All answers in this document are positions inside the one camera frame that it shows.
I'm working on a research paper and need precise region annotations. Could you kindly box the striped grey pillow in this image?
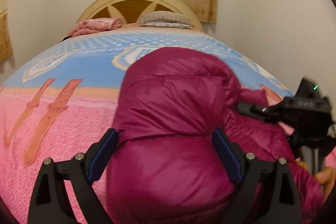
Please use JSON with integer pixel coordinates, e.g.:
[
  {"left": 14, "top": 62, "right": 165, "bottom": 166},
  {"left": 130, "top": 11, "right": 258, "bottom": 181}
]
[{"left": 138, "top": 11, "right": 194, "bottom": 30}]

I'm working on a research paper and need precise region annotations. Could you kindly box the cream wooden headboard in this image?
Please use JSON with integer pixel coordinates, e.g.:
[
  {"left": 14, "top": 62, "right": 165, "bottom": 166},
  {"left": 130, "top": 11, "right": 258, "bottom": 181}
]
[{"left": 78, "top": 0, "right": 204, "bottom": 32}]

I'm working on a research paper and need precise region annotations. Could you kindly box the blue and pink bedspread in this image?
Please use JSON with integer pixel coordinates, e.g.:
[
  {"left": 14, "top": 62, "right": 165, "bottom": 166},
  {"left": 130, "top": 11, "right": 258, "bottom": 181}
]
[{"left": 0, "top": 27, "right": 336, "bottom": 224}]

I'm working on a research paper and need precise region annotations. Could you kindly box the magenta puffer jacket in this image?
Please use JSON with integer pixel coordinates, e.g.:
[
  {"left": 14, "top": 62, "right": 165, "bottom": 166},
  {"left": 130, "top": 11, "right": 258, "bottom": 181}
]
[{"left": 106, "top": 47, "right": 323, "bottom": 223}]

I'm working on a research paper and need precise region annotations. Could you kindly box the folded pink floral blanket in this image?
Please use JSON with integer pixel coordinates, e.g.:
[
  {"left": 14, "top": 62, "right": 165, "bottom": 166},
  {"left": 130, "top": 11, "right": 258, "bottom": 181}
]
[{"left": 67, "top": 18, "right": 122, "bottom": 37}]

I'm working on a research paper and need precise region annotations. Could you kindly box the beige curtain at left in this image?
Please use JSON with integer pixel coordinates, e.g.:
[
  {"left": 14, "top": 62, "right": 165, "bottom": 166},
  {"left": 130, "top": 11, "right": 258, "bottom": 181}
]
[{"left": 0, "top": 0, "right": 13, "bottom": 62}]

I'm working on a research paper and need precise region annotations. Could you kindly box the person's right hand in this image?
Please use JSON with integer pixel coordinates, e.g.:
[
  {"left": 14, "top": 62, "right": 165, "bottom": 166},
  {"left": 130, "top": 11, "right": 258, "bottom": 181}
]
[{"left": 292, "top": 161, "right": 335, "bottom": 206}]

